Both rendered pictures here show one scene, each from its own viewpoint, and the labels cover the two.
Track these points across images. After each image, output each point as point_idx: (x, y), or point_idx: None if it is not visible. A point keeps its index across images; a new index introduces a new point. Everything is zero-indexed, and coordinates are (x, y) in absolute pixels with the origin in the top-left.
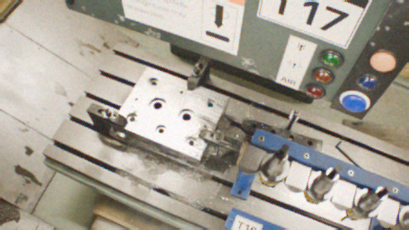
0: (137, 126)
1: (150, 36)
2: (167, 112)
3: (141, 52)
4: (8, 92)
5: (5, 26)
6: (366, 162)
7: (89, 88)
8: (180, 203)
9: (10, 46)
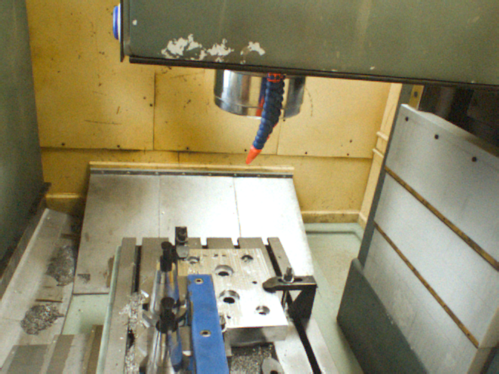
0: (186, 266)
1: (338, 295)
2: (220, 281)
3: (284, 255)
4: (177, 215)
5: (231, 180)
6: None
7: (212, 239)
8: (122, 359)
9: (217, 193)
